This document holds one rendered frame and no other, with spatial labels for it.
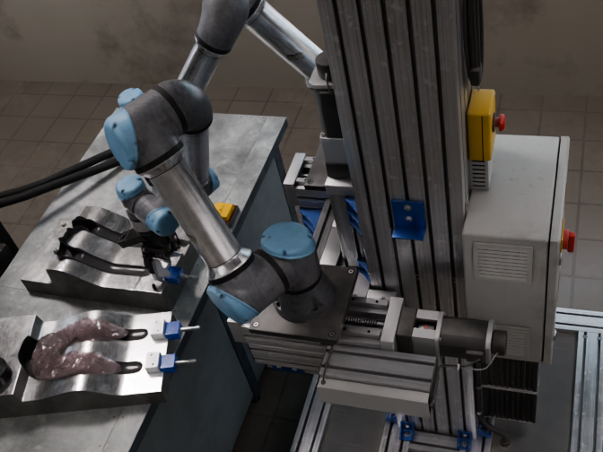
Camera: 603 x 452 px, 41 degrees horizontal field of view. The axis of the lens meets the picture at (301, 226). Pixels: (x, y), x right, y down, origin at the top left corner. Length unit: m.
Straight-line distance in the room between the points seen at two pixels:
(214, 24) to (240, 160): 0.86
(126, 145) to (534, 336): 1.07
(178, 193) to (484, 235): 0.66
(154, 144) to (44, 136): 3.02
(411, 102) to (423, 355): 0.63
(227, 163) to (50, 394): 0.99
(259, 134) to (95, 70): 2.16
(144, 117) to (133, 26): 2.87
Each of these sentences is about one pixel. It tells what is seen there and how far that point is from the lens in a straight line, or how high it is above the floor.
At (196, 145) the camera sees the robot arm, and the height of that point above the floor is 1.42.
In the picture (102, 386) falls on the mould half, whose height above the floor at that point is 0.87.
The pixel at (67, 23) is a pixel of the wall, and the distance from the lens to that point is 4.73.
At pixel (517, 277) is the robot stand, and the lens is 1.88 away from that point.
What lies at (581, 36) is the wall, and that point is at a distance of 3.92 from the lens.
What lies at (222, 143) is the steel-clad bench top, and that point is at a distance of 2.85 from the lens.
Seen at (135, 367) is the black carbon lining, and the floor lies 0.85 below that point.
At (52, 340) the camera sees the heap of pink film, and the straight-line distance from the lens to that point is 2.34.
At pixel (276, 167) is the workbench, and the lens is 2.96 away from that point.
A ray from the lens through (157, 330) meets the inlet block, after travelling 2.24.
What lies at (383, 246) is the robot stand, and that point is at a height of 1.11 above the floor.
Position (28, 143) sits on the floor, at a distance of 4.67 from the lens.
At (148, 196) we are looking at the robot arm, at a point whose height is 1.24.
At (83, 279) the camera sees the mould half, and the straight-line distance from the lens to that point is 2.43.
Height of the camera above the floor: 2.56
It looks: 45 degrees down
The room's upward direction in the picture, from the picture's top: 15 degrees counter-clockwise
